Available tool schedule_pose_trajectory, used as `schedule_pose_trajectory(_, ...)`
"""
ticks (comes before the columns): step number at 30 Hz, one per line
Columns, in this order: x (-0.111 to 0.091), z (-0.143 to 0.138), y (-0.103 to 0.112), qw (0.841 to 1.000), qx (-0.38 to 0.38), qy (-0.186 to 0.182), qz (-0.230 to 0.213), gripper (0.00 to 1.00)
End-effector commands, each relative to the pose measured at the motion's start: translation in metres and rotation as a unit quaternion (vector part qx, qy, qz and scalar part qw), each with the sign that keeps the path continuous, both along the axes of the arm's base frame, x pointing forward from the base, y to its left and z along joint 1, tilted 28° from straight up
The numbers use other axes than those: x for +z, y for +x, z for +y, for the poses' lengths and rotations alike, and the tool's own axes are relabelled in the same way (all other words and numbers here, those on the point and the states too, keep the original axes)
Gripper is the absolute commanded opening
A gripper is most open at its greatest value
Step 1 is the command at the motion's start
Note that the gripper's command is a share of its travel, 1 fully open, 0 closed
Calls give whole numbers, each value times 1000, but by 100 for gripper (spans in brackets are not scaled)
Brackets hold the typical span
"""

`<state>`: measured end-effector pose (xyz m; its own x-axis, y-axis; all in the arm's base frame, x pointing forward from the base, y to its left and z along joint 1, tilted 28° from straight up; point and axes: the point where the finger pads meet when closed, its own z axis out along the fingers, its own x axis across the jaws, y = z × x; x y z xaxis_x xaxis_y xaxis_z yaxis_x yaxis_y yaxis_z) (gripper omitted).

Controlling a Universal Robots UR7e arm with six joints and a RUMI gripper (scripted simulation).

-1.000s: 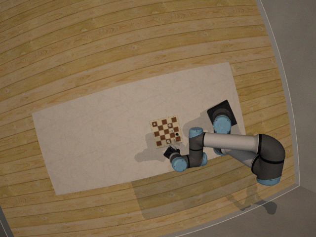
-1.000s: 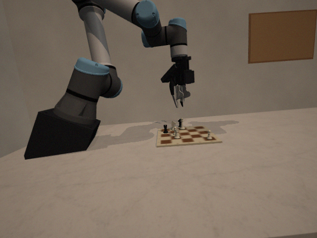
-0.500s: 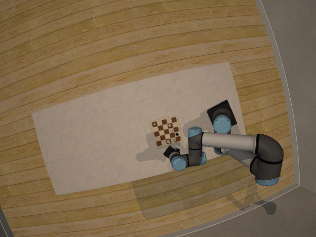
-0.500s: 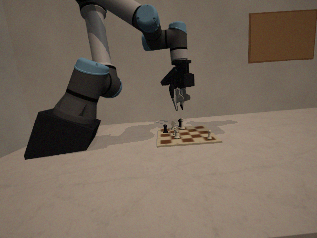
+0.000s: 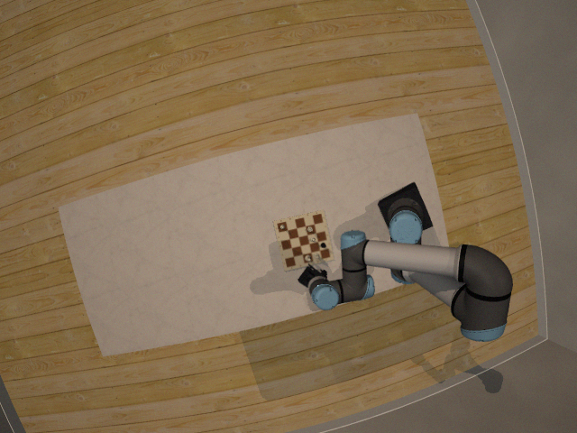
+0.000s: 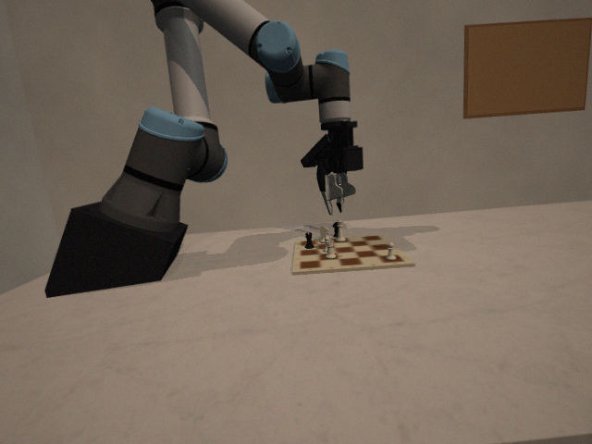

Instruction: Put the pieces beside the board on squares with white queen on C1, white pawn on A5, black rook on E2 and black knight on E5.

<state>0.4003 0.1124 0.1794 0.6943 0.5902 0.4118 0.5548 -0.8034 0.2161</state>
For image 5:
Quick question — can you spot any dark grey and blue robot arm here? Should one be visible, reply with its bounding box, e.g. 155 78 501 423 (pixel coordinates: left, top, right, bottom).
308 198 513 342

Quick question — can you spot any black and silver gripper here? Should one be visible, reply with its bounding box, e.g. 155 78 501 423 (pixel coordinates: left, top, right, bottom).
298 265 327 288

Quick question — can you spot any brown and cream chessboard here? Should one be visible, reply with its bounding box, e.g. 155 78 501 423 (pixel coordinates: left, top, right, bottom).
273 210 334 271

